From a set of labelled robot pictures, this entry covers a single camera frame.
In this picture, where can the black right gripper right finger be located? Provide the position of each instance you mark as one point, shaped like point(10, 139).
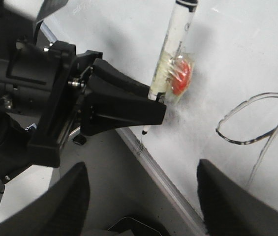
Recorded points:
point(229, 210)

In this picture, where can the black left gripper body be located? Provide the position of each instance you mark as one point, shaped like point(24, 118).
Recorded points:
point(45, 83)

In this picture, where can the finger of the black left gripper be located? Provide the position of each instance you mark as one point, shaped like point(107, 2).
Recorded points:
point(106, 107)
point(108, 73)

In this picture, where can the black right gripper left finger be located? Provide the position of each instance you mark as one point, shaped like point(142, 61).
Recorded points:
point(61, 211)

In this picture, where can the red ball taped to marker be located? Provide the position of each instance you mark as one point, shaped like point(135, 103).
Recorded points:
point(180, 72)

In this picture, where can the white dry-erase marker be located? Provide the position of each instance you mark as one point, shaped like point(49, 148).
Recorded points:
point(179, 24)

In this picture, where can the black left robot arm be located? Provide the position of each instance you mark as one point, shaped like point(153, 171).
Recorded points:
point(20, 20)

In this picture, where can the white whiteboard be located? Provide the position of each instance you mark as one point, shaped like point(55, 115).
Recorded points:
point(234, 45)

